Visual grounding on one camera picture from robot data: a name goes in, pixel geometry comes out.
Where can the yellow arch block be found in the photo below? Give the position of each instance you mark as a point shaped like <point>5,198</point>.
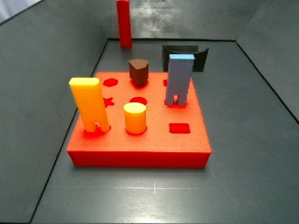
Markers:
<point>87,93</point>

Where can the blue arch block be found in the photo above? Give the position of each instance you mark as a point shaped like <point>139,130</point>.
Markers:
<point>179,77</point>

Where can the brown pentagon peg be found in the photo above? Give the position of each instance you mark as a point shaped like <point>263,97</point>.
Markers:
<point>137,71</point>

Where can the red arch block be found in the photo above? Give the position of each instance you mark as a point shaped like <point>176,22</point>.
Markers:
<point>124,23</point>

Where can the red peg board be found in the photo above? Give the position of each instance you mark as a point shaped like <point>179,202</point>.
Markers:
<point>175,141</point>

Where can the yellow cylinder peg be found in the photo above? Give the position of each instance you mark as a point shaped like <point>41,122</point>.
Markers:
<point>135,117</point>

